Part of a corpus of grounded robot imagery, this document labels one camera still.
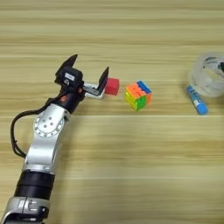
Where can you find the clear tape roll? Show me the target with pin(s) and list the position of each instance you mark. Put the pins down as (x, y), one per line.
(204, 87)

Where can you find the multicolour puzzle cube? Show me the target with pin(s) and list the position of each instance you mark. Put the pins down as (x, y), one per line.
(137, 96)

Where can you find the blue glue stick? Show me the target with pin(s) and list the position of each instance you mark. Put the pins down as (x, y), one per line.
(197, 100)

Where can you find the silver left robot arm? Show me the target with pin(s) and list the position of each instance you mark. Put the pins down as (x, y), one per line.
(43, 145)

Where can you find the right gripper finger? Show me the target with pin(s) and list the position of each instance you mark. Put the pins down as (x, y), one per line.
(221, 66)

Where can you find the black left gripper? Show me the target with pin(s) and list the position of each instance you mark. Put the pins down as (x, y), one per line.
(68, 100)

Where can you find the small red cube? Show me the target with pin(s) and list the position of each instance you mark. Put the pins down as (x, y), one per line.
(113, 86)

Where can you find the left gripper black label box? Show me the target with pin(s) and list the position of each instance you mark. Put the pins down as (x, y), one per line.
(70, 78)

